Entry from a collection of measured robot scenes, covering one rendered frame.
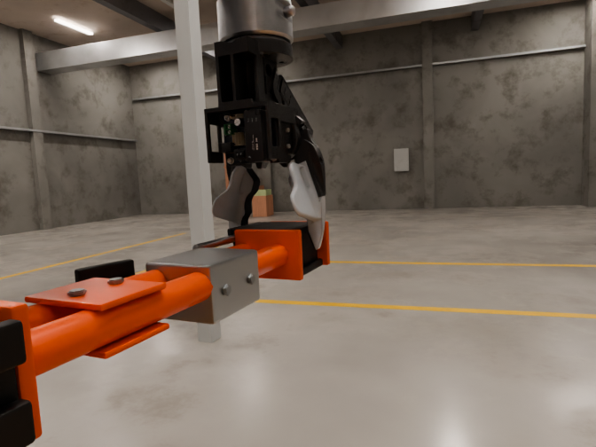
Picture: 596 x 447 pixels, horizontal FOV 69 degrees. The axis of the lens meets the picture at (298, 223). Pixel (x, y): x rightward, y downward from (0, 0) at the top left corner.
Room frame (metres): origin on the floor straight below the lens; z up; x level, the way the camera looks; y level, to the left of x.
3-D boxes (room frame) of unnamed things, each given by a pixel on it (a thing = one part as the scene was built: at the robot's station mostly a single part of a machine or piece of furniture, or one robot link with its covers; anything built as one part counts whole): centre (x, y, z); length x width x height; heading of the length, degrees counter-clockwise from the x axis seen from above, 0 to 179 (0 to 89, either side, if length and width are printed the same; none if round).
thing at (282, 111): (0.45, 0.04, 1.22); 0.09 x 0.08 x 0.12; 155
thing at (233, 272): (0.35, 0.08, 1.07); 0.07 x 0.07 x 0.04; 65
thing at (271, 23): (0.46, 0.03, 1.30); 0.08 x 0.08 x 0.05
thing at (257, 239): (0.47, 0.02, 1.07); 0.08 x 0.07 x 0.05; 155
